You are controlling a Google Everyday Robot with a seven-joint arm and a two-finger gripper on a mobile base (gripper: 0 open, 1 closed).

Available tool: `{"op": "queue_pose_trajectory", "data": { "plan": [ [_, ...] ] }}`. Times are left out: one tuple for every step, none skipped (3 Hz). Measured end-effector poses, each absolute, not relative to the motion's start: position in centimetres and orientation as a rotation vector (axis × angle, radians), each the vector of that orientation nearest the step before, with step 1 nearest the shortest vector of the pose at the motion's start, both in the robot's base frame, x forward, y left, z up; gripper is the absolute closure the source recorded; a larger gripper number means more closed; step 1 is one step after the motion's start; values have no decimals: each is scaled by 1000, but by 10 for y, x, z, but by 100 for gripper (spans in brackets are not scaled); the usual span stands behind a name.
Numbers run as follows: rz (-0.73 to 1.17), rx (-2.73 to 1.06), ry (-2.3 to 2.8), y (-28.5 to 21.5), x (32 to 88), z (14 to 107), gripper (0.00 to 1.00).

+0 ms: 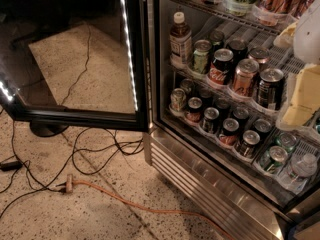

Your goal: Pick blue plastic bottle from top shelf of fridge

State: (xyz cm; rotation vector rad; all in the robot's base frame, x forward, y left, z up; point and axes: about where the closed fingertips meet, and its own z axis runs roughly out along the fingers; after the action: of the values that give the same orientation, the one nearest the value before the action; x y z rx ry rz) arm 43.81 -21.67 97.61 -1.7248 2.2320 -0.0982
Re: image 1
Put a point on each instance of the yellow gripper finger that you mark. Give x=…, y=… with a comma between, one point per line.
x=306, y=96
x=286, y=38

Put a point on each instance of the brown tea bottle white cap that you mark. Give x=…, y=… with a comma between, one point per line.
x=180, y=41

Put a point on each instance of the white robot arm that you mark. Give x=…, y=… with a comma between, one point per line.
x=304, y=37

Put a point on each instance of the green can bottom shelf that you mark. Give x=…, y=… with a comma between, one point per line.
x=273, y=159

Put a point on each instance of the clear water bottle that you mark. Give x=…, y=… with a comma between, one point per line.
x=297, y=172

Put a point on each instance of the stainless steel fridge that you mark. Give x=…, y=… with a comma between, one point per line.
x=208, y=140

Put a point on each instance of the glass fridge door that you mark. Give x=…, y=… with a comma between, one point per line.
x=74, y=62

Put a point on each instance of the copper can second row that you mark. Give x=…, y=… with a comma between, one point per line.
x=261, y=55

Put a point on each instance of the black soda can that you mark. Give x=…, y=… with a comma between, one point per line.
x=270, y=88

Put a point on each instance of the dark can second row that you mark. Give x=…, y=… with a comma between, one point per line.
x=239, y=49

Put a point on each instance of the orange soda can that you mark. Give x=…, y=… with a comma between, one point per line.
x=244, y=77

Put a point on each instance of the red cola can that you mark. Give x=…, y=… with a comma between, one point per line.
x=221, y=66

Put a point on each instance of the green soda can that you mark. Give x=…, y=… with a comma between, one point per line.
x=201, y=56

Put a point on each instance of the black round stand base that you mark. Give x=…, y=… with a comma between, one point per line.
x=46, y=130

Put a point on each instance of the black power adapter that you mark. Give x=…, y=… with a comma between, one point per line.
x=8, y=166

